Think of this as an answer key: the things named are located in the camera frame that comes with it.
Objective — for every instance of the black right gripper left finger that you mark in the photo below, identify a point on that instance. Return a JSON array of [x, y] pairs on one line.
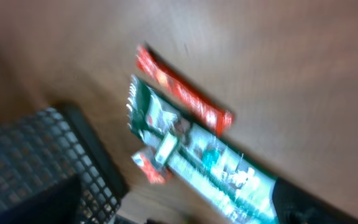
[[42, 205]]

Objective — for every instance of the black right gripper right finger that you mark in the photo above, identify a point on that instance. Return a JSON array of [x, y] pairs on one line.
[[295, 206]]

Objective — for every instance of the green white wipes packet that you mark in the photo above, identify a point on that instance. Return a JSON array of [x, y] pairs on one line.
[[239, 190]]

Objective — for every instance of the red tissue pack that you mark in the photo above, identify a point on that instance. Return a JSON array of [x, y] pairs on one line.
[[145, 160]]

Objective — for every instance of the red coffee stick sachet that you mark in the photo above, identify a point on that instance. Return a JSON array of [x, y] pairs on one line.
[[213, 115]]

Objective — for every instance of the small black white box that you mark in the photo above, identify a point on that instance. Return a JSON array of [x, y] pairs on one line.
[[165, 149]]

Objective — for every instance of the grey plastic laundry basket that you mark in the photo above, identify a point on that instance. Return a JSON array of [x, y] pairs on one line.
[[55, 153]]

